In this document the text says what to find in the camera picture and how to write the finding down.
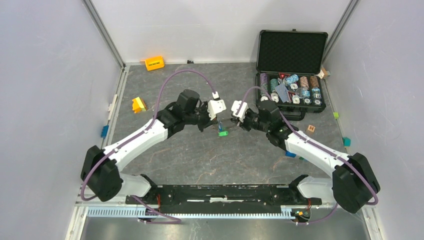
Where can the orange toothed block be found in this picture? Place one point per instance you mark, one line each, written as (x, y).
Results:
(154, 63)

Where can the wooden block behind case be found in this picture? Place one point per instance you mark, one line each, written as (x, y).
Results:
(323, 74)

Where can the wooden letter H cube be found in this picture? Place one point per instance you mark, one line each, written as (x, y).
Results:
(310, 130)

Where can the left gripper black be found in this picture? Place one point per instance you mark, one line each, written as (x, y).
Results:
(208, 122)

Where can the teal cube right edge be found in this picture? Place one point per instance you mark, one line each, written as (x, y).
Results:
(346, 141)

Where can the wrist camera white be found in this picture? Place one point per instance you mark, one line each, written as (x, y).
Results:
(215, 106)
(239, 109)

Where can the key with green tag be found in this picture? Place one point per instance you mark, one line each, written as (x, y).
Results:
(223, 133)

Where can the yellow orange brick stack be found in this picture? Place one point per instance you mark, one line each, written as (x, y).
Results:
(138, 105)

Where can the black poker chip case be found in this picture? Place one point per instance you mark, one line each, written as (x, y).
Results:
(292, 58)

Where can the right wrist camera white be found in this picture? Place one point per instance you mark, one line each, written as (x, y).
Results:
(239, 109)

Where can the blue cube left rail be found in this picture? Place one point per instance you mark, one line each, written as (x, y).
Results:
(104, 131)

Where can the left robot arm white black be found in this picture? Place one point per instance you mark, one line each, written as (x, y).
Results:
(102, 168)

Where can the blue green white brick stack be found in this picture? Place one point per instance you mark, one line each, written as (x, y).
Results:
(295, 156)

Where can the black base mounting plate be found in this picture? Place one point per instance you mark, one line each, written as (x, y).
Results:
(226, 199)

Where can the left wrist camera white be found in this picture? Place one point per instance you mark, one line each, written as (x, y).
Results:
(215, 106)

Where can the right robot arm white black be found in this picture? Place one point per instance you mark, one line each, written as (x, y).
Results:
(351, 182)

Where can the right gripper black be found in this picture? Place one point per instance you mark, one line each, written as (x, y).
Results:
(243, 123)

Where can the playing card deck blue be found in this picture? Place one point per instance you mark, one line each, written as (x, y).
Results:
(283, 93)

